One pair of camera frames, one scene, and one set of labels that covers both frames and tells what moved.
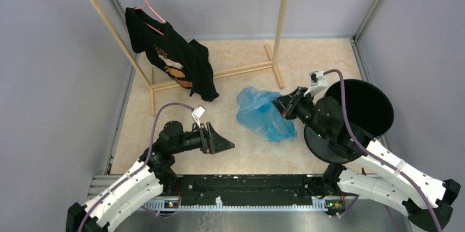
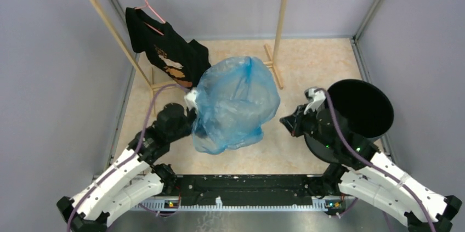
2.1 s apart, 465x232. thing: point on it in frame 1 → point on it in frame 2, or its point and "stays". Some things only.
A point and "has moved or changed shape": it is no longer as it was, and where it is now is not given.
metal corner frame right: x=354 y=39 stays
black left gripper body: x=200 y=140 → x=188 y=120
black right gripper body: x=302 y=108 → x=307 y=123
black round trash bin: x=370 y=114 stays
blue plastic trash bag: x=256 y=111 has moved or changed shape
